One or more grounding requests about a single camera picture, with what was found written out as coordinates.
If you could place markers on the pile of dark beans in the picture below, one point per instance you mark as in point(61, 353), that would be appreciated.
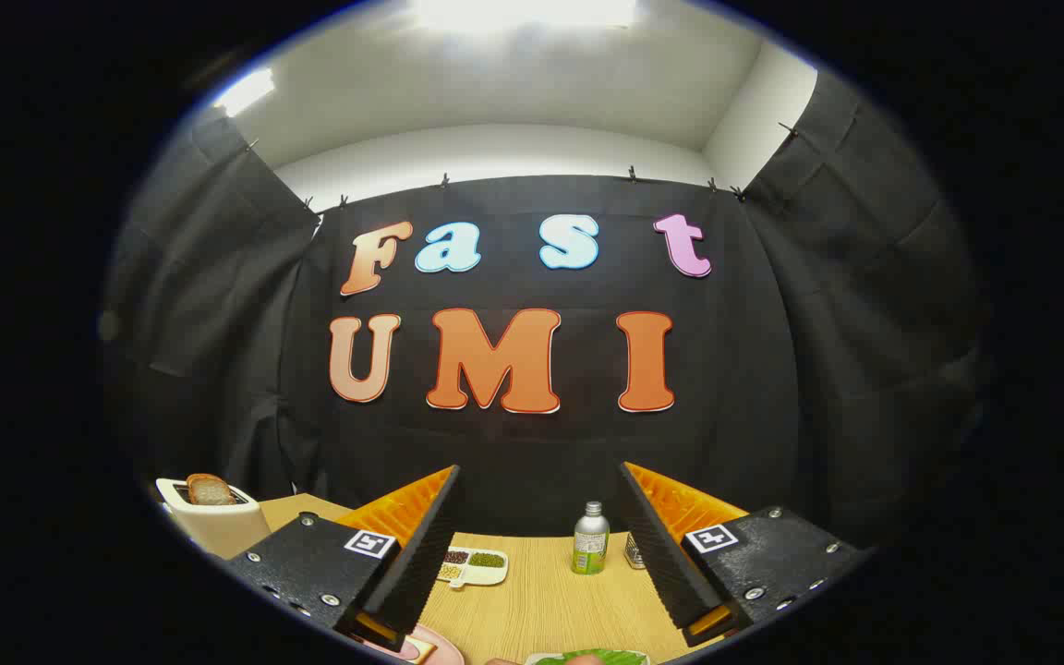
point(456, 557)

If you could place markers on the pink round plate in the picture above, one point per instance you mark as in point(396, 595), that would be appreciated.
point(437, 652)

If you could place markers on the green lettuce leaf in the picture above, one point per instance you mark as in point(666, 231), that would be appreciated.
point(620, 658)

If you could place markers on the wide ceiling light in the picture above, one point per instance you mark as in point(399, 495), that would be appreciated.
point(523, 11)

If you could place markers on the white rectangular plate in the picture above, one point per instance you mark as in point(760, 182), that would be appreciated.
point(535, 660)

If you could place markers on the white divided dish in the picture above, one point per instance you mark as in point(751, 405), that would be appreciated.
point(488, 575)

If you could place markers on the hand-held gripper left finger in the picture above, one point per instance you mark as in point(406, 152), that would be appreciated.
point(426, 545)

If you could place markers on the pile of yellow beans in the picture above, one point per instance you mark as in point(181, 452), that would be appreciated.
point(449, 572)

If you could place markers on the pile of green beans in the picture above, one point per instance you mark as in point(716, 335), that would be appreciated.
point(486, 560)

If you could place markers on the toasted bread slice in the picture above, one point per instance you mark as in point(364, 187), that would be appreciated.
point(209, 491)

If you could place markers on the small ceiling light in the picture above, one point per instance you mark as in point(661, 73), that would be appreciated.
point(244, 90)

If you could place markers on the white toaster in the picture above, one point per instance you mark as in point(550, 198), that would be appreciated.
point(218, 531)

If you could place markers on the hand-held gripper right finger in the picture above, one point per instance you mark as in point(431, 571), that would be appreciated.
point(652, 545)

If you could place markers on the green label metal bottle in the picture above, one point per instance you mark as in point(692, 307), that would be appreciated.
point(590, 545)

